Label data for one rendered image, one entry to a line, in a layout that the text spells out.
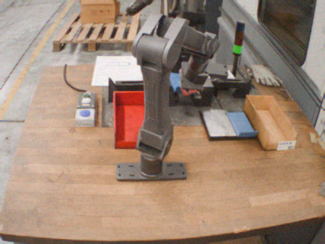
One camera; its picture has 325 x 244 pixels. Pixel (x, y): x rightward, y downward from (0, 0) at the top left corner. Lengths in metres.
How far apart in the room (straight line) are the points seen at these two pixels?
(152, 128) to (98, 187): 0.23
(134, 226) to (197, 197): 0.20
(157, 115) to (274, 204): 0.42
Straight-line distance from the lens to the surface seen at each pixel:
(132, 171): 1.02
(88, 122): 1.20
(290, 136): 1.25
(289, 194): 1.06
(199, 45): 0.97
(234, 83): 1.41
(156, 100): 0.86
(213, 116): 1.27
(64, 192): 0.98
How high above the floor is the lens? 1.59
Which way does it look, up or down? 34 degrees down
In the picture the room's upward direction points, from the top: 5 degrees clockwise
